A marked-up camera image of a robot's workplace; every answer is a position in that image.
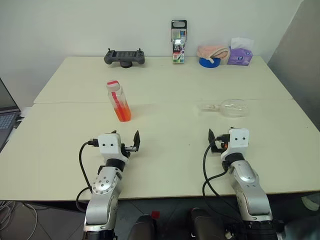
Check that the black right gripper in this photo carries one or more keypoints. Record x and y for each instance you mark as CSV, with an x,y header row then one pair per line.
x,y
218,142

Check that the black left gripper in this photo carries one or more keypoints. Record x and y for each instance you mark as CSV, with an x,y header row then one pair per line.
x,y
126,150

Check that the clear wine glass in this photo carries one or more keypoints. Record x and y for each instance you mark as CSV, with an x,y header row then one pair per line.
x,y
232,107

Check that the bottle with orange liquid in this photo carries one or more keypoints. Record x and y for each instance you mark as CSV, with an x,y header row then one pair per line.
x,y
120,105

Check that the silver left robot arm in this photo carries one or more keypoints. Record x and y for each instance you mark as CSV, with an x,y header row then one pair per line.
x,y
105,185

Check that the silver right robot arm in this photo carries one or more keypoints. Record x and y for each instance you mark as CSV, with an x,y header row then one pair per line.
x,y
250,185

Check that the blue tape roll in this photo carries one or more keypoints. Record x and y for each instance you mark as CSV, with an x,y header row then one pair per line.
x,y
208,63

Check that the grey handheld controller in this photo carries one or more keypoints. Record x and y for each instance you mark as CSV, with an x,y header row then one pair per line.
x,y
125,57

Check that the purple tissue pack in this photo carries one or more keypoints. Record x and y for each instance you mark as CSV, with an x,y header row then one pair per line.
x,y
240,56

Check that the pink towel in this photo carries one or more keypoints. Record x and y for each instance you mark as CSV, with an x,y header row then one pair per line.
x,y
212,51

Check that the small red block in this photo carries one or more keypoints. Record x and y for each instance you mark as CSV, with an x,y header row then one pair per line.
x,y
155,215

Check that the dark rounded shape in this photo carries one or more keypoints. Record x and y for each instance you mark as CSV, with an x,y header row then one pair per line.
x,y
143,227
205,225

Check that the marker pen pack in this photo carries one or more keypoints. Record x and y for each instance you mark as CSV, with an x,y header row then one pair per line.
x,y
179,45

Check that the grey laptop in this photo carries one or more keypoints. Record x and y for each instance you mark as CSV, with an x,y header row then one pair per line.
x,y
6,117

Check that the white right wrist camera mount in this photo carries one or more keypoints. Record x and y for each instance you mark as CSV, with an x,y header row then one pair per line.
x,y
238,141

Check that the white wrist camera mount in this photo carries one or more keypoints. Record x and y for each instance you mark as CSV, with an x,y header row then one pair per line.
x,y
108,146
238,141

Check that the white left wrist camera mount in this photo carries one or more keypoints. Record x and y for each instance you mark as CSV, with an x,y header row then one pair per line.
x,y
108,146

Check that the grey wall panel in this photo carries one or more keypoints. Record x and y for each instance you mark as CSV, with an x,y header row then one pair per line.
x,y
297,62

